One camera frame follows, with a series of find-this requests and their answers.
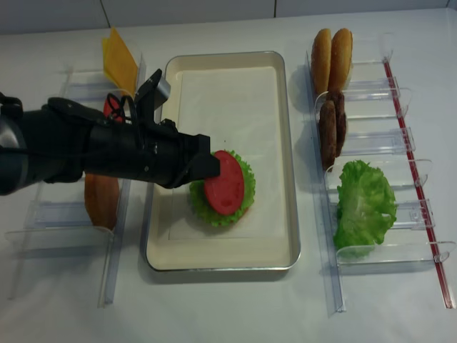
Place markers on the brown meat patty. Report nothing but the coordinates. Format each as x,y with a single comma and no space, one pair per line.
338,99
327,132

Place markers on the cream rectangular metal tray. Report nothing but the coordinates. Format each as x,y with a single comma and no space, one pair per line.
164,254

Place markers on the rear brown meat patty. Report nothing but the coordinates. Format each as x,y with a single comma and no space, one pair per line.
338,99

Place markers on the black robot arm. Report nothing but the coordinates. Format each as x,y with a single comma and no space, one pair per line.
63,140

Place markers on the left clear acrylic rack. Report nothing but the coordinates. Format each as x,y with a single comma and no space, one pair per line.
58,236

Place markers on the green lettuce leaf in rack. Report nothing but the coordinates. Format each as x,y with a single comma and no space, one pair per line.
366,209

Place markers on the white paper tray liner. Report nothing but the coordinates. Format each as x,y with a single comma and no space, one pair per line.
239,109

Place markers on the right clear acrylic rack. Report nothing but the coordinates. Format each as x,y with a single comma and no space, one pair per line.
373,136

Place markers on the yellow cheese slice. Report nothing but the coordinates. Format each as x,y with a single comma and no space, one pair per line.
105,43

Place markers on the clear acrylic rack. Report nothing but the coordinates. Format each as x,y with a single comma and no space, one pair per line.
58,236
373,136

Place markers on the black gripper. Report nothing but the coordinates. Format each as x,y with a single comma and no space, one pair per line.
159,154

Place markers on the sesame bun half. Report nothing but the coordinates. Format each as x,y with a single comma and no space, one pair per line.
321,60
341,59

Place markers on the front brown meat patty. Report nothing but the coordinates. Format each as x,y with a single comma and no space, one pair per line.
327,132

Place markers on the orange-brown bun half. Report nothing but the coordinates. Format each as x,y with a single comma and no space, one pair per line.
101,197

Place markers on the bun base under lettuce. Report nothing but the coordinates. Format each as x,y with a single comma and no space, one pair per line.
239,213

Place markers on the left sesame bun half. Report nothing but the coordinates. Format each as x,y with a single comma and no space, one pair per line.
321,60

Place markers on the right sesame bun half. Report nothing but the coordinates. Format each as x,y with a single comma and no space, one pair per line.
341,59

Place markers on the green lettuce leaf on tray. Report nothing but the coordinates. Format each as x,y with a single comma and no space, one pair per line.
203,210

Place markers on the red rail strip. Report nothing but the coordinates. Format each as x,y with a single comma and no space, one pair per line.
446,292

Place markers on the red tomato slice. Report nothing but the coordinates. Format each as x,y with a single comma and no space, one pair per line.
225,192
111,106

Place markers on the orange cheese slice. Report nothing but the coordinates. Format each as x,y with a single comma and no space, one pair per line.
120,64

